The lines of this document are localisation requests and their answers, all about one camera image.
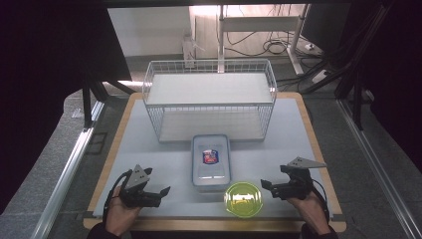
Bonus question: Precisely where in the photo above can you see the black cables on floor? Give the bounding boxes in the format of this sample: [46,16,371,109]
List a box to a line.
[225,29,324,93]

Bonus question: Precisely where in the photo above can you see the white desk frame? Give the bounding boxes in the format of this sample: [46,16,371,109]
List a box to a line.
[217,3,312,76]

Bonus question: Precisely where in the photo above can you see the white bottle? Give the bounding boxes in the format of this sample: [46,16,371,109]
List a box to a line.
[181,29,201,70]

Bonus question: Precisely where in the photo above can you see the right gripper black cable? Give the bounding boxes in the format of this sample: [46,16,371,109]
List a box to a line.
[311,178,331,222]

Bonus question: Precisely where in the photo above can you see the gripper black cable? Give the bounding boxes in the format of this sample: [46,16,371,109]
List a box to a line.
[311,178,331,222]
[102,168,133,224]

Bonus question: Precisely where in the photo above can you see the black metal stand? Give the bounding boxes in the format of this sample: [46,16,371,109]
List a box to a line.
[333,0,396,131]
[81,74,137,129]

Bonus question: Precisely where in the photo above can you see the clear container with green lid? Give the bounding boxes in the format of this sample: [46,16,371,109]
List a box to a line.
[223,180,265,219]

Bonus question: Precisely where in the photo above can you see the person's right hand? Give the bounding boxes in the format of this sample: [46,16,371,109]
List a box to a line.
[287,191,330,235]

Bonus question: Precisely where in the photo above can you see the aluminium rail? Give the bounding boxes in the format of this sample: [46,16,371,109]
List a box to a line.
[31,100,106,239]
[335,99,422,239]

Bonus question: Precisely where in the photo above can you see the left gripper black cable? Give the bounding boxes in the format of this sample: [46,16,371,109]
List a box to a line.
[102,168,133,224]

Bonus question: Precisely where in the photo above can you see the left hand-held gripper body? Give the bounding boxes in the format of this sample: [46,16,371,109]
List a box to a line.
[118,164,163,209]

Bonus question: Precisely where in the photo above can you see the white wire shelf rack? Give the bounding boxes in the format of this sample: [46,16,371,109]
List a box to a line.
[141,59,279,144]

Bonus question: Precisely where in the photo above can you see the person's left hand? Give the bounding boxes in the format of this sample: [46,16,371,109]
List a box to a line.
[105,194,142,237]

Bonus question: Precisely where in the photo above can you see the white power strip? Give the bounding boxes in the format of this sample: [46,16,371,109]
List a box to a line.
[312,69,330,85]

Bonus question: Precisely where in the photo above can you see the clear box with blue lid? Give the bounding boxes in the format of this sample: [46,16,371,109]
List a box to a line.
[190,133,233,192]

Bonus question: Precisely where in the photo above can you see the black floor grate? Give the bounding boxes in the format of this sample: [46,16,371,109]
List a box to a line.
[86,131,108,155]

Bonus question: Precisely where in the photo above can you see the black curtain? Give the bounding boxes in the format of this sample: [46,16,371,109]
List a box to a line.
[346,0,422,164]
[0,0,132,215]

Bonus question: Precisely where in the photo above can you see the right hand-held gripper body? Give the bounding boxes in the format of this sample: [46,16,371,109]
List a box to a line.
[271,156,328,201]

